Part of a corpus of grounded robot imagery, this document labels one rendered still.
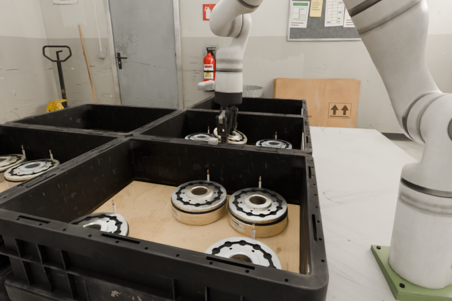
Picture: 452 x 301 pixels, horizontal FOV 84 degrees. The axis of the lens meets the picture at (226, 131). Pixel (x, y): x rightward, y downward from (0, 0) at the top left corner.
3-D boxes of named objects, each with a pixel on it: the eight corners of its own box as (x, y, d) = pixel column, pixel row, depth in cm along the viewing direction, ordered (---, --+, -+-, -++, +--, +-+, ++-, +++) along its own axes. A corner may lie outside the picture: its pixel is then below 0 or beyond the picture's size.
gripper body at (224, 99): (238, 91, 62) (237, 127, 65) (245, 87, 70) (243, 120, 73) (210, 89, 64) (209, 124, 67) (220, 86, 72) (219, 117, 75)
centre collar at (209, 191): (215, 188, 49) (215, 185, 48) (208, 202, 44) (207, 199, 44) (192, 185, 50) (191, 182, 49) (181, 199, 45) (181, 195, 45)
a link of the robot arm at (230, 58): (239, 70, 71) (211, 70, 67) (242, 11, 67) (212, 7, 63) (253, 72, 66) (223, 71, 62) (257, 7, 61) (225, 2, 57)
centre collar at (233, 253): (264, 257, 32) (265, 253, 32) (253, 289, 28) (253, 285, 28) (229, 246, 34) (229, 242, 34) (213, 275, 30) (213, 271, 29)
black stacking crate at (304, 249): (306, 209, 51) (312, 156, 47) (313, 391, 23) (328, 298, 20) (134, 183, 61) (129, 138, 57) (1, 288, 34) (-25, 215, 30)
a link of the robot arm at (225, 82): (208, 87, 74) (208, 65, 72) (245, 89, 71) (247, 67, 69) (196, 91, 65) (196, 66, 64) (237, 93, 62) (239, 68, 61)
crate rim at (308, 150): (307, 124, 75) (308, 116, 75) (311, 165, 48) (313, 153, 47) (184, 115, 86) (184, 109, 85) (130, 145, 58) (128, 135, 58)
